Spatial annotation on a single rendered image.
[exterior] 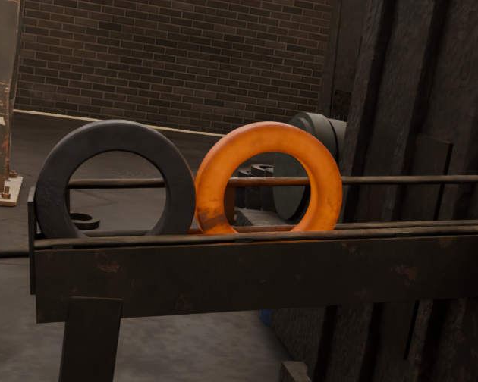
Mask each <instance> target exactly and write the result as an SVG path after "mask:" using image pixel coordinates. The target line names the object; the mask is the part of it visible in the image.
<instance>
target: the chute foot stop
mask: <svg viewBox="0 0 478 382"><path fill-rule="evenodd" d="M35 189H36V187H34V186H32V187H30V194H29V197H28V201H27V212H28V239H29V266H30V295H36V290H35V261H34V251H35V249H34V240H36V234H37V222H36V212H35V205H34V196H35Z"/></svg>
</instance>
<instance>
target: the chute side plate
mask: <svg viewBox="0 0 478 382"><path fill-rule="evenodd" d="M34 261H35V290H36V323H37V324H40V323H53V322H66V321H68V312H69V305H70V297H71V296H82V297H96V298H112V299H123V305H122V311H121V318H139V317H152V316H165V315H189V314H202V313H215V312H239V311H252V310H265V309H277V308H302V307H314V306H327V305H352V304H364V303H377V302H401V301H414V300H427V299H451V298H464V297H477V296H478V235H459V236H416V237H395V238H372V239H351V240H308V241H286V242H264V243H222V244H199V245H178V246H135V247H113V248H91V249H48V250H35V251H34Z"/></svg>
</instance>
